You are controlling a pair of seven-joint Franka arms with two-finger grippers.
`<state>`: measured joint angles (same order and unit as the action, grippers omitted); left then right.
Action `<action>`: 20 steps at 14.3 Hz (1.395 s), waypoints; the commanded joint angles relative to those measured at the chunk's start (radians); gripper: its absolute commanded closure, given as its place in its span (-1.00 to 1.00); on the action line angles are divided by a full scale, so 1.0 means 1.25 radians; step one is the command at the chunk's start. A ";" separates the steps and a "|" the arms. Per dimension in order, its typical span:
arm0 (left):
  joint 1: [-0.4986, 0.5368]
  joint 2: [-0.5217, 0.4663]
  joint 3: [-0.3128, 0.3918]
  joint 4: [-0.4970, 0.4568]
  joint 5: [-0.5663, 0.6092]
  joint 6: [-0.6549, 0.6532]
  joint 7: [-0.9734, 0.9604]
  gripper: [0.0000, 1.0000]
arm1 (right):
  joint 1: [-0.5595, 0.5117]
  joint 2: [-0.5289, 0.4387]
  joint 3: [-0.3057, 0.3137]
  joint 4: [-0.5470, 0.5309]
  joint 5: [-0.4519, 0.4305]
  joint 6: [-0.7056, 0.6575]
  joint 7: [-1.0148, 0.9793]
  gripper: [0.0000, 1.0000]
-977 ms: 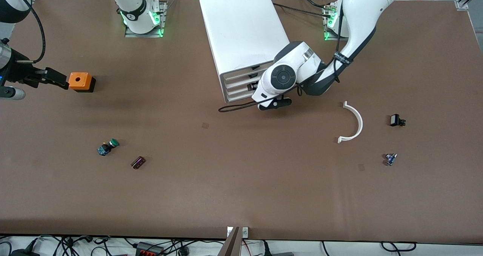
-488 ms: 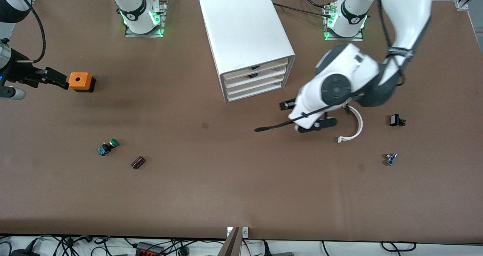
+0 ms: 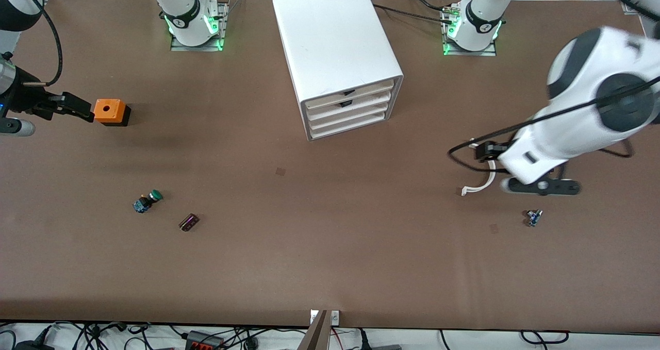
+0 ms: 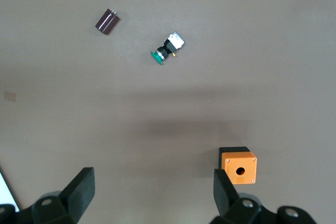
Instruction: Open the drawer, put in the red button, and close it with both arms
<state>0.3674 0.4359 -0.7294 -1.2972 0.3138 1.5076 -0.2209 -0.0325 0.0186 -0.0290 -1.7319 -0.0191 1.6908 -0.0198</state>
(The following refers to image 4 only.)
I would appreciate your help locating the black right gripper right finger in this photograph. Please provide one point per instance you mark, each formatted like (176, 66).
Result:
(225, 200)

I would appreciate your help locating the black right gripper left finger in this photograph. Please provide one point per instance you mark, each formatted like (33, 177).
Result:
(78, 197)

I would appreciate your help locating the white drawer cabinet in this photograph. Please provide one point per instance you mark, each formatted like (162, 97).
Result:
(5, 195)

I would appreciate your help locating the green mushroom push button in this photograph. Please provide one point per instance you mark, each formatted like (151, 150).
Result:
(170, 45)

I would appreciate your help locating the brown tape patch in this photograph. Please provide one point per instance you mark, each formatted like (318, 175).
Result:
(10, 96)

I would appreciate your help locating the dark maroon cylindrical capacitor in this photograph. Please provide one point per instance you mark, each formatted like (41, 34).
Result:
(107, 22)

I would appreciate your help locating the orange push button enclosure box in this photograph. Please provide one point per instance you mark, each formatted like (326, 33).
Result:
(244, 163)

